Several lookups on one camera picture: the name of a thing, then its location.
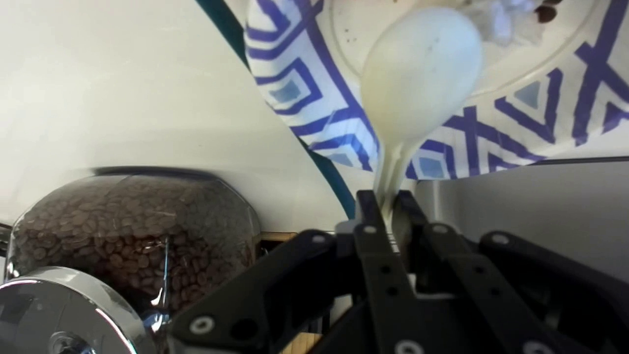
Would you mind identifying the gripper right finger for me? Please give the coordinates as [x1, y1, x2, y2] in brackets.
[392, 190, 629, 354]

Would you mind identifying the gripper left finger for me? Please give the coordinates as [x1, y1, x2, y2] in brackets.
[167, 190, 423, 354]

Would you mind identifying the white plastic spoon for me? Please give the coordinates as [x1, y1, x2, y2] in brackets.
[360, 7, 484, 232]

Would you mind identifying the blue patterned paper bowl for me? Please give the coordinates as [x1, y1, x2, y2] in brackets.
[244, 0, 629, 180]

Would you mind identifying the glass jar of coffee beans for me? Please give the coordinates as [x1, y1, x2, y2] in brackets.
[5, 167, 262, 325]

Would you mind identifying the chrome jar lid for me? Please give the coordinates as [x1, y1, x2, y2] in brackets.
[0, 267, 159, 354]

